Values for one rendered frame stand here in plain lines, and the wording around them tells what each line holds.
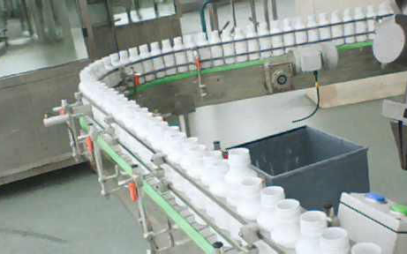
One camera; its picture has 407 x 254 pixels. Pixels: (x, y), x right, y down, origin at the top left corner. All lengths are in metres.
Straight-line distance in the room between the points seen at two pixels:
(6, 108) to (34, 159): 0.43
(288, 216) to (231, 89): 1.98
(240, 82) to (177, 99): 0.32
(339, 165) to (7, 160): 3.16
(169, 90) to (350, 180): 1.29
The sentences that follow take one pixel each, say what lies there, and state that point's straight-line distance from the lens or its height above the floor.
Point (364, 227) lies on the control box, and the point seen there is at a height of 1.09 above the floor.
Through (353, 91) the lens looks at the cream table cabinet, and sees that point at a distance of 5.45.
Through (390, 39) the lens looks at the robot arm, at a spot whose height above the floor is 1.39.
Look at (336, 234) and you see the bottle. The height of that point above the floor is 1.16.
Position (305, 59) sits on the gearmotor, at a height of 1.00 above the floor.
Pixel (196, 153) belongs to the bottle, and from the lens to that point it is 1.17.
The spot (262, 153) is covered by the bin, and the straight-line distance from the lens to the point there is 1.86.
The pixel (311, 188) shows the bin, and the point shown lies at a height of 0.88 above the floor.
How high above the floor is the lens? 1.55
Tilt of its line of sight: 17 degrees down
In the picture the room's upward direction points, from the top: 9 degrees counter-clockwise
